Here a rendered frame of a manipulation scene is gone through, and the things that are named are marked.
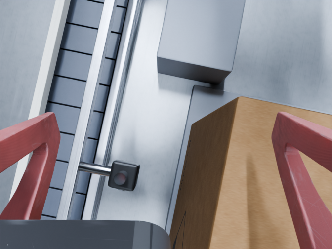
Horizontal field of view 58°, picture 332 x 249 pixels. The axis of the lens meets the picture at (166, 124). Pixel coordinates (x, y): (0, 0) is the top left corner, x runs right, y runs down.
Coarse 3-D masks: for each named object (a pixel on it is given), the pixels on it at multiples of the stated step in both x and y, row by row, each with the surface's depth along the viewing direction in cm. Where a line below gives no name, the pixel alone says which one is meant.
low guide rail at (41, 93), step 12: (60, 0) 39; (60, 12) 39; (60, 24) 39; (48, 36) 39; (60, 36) 40; (48, 48) 39; (48, 60) 39; (48, 72) 39; (36, 84) 38; (48, 84) 39; (36, 96) 38; (36, 108) 38; (24, 168) 38; (12, 192) 38
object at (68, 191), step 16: (112, 0) 34; (112, 16) 35; (96, 48) 34; (96, 64) 34; (96, 80) 34; (80, 112) 34; (80, 128) 33; (80, 144) 33; (80, 160) 33; (64, 192) 33; (64, 208) 33
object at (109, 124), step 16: (128, 16) 43; (128, 32) 43; (128, 48) 44; (128, 64) 46; (112, 80) 42; (112, 96) 42; (112, 112) 42; (112, 128) 44; (96, 160) 42; (96, 176) 41; (96, 192) 41; (96, 208) 45
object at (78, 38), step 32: (96, 0) 43; (128, 0) 46; (64, 32) 42; (96, 32) 42; (64, 64) 42; (64, 96) 42; (96, 96) 42; (64, 128) 42; (96, 128) 42; (64, 160) 41
